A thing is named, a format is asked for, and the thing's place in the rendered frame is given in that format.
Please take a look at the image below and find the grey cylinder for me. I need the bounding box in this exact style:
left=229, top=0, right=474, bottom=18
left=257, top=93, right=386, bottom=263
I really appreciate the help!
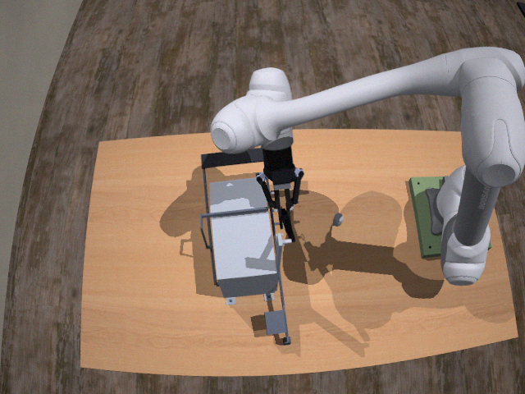
left=333, top=213, right=344, bottom=227

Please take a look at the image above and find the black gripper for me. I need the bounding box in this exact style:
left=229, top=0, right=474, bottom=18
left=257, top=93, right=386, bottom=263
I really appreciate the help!
left=256, top=146, right=304, bottom=229

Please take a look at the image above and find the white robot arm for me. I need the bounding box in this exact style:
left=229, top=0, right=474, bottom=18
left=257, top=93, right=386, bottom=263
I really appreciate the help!
left=210, top=47, right=525, bottom=286

